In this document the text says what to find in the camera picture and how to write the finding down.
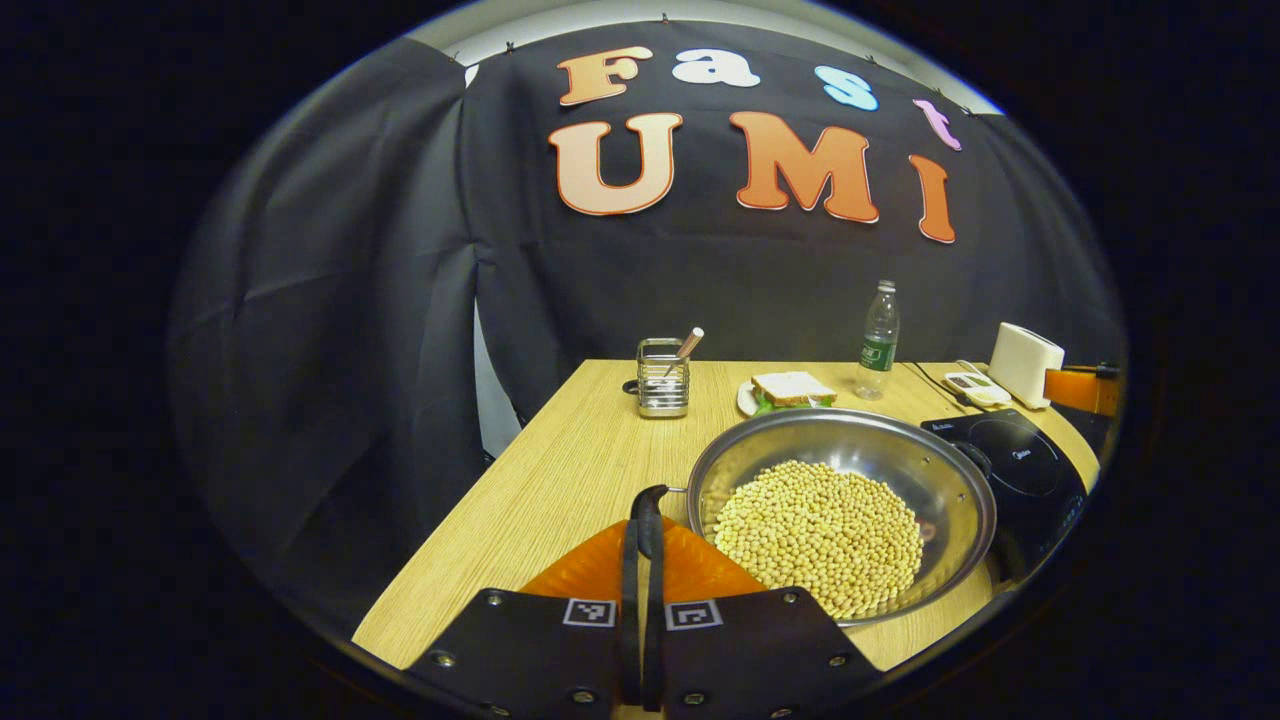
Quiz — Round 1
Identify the small white sandwich plate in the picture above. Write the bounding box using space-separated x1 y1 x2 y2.
737 380 841 419

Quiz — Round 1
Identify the pile of yellow soybeans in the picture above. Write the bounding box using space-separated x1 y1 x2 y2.
712 460 926 621

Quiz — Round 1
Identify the metal wire utensil holder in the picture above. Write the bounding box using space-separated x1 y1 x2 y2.
622 338 693 419

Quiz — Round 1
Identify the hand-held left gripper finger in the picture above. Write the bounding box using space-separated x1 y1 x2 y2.
405 515 641 717
640 518 886 717

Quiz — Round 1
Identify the white toaster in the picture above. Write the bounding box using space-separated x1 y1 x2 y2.
988 322 1066 411

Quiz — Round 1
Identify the black backdrop cloth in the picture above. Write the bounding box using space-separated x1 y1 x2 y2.
168 20 1129 641

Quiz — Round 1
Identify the black induction cooktop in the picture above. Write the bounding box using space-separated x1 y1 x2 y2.
920 408 1089 586

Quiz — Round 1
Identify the clear plastic water bottle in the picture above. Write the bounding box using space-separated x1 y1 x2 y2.
855 280 901 401

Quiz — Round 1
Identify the steel pot with black handles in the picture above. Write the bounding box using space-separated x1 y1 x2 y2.
630 408 999 628

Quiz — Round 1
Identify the black cooktop power cable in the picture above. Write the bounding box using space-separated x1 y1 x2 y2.
905 362 971 413

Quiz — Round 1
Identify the white divided bean dish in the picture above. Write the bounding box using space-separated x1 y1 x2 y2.
943 371 1013 408

